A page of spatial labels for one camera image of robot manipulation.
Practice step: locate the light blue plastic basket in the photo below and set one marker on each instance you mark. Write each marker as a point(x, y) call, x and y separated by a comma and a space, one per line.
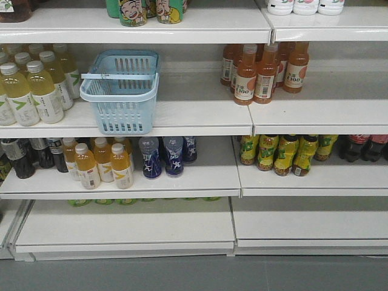
point(122, 87)

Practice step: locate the blue sports drink bottle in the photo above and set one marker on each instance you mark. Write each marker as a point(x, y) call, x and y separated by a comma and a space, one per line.
point(173, 146)
point(151, 165)
point(189, 149)

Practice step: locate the white store shelving unit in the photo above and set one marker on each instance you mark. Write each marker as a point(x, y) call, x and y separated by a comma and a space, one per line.
point(219, 206)

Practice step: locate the yellow lemon tea bottle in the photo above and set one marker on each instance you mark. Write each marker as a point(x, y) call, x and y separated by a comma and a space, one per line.
point(287, 149)
point(267, 146)
point(325, 146)
point(308, 145)

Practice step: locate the orange vitamin drink bottle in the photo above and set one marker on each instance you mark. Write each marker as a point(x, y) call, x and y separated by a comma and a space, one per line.
point(87, 167)
point(121, 166)
point(102, 151)

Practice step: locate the orange juice bottle front left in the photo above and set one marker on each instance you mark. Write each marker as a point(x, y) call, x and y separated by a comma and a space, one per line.
point(246, 76)

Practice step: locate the orange juice bottle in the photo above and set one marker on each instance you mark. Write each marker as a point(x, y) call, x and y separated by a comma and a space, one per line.
point(246, 76)
point(266, 72)
point(296, 68)

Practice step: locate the orange juice bottle front middle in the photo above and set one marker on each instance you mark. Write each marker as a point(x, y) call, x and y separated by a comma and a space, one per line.
point(266, 72)

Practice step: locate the orange juice bottle front right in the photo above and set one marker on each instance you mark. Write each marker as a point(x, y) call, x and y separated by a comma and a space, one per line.
point(296, 68)

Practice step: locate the green cartoon drink can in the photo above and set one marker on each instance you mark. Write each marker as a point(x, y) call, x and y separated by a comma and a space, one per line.
point(169, 11)
point(132, 13)

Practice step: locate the dark tea bottle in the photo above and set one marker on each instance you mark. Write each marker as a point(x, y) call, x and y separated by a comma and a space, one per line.
point(17, 154)
point(45, 156)

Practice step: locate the pale yellow drink bottle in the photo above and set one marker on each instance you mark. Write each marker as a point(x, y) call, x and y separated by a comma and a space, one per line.
point(19, 95)
point(44, 93)

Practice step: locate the cola bottle red label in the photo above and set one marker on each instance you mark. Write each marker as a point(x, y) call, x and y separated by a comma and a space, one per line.
point(351, 147)

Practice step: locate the white peach drink bottle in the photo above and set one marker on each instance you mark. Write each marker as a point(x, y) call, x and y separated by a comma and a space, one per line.
point(305, 7)
point(280, 7)
point(330, 7)

